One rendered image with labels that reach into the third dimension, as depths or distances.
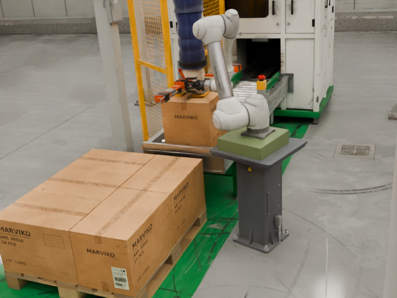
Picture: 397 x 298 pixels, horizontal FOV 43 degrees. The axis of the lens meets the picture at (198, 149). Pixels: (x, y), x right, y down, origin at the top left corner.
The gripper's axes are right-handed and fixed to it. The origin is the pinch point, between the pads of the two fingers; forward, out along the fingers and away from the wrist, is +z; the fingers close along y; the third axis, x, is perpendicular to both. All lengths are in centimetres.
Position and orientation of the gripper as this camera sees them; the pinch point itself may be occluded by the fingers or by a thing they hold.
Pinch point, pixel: (181, 84)
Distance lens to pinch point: 394.3
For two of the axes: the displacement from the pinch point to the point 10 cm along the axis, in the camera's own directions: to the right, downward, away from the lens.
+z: -9.3, -0.8, 3.7
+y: 0.7, 9.2, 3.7
